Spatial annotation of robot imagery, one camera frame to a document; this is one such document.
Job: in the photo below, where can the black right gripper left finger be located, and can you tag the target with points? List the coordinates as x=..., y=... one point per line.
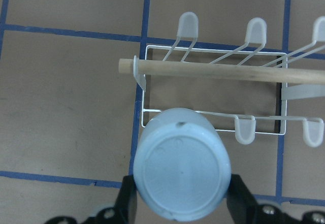
x=126, y=202

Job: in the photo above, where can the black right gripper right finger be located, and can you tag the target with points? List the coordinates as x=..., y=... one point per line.
x=240, y=202

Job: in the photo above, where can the light blue ikea cup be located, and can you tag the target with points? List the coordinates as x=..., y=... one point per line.
x=181, y=169

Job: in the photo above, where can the wooden rack dowel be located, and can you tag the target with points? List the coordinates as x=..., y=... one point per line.
x=137, y=66

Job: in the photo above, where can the white wire dish rack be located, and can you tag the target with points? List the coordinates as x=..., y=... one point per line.
x=255, y=41

